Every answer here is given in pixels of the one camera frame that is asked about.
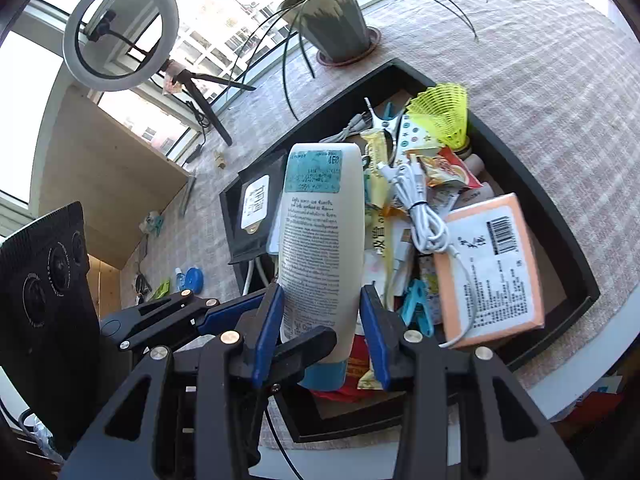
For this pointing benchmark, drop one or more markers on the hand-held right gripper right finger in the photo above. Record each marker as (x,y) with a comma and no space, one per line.
(375,340)

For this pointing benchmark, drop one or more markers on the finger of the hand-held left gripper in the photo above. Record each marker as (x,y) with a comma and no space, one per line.
(305,350)
(230,312)

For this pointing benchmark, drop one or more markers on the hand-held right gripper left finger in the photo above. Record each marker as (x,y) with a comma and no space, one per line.
(270,325)

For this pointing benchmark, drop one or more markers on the white lotion bottle blue cap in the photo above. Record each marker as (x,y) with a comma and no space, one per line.
(320,240)

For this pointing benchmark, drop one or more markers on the black tray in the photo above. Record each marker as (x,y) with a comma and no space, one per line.
(545,210)

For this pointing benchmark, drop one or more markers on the red packet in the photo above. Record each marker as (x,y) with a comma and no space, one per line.
(360,360)

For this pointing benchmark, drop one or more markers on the beige snack bar packet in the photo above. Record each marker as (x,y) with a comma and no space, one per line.
(369,380)

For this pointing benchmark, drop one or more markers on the blue round container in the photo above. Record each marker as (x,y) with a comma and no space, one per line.
(192,280)

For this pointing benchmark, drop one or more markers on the teal plastic clip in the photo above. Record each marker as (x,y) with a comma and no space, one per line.
(417,305)
(392,110)

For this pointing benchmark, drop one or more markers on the wooden cabinet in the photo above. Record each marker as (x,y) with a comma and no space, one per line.
(105,280)

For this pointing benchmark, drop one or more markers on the green packet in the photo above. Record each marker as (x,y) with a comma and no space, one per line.
(161,291)

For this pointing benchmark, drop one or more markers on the white teal plastic item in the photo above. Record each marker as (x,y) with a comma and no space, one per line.
(156,225)

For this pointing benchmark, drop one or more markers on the grey pen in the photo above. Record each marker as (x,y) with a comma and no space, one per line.
(187,194)

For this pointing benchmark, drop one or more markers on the wooden board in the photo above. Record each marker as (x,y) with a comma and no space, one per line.
(115,175)

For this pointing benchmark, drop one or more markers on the orange tissue pack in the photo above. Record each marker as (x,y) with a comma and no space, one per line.
(500,290)

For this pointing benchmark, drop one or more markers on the black wet wipes pack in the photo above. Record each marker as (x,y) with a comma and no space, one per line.
(260,166)

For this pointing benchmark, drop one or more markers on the long yellow packet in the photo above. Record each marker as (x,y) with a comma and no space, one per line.
(377,190)

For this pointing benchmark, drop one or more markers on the wooden clothespin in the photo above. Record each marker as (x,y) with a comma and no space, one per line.
(219,161)

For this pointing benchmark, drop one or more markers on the pink tube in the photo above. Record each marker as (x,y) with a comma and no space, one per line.
(475,165)
(482,191)

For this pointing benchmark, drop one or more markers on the orange snack packet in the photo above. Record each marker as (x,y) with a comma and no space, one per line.
(445,170)

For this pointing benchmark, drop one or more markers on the dotted white tissue pack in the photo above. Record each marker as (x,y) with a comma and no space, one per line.
(417,135)

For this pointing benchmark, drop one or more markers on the metal clip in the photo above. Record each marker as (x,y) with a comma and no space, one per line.
(385,127)

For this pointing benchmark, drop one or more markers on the yellow shuttlecock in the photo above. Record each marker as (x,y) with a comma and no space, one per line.
(442,110)

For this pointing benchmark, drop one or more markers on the pink checked tablecloth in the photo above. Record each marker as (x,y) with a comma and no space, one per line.
(550,110)

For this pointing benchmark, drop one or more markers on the brown plant saucer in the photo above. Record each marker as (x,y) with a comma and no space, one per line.
(374,42)

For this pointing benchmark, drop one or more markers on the grey pot with grass plant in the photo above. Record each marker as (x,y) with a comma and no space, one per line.
(330,25)

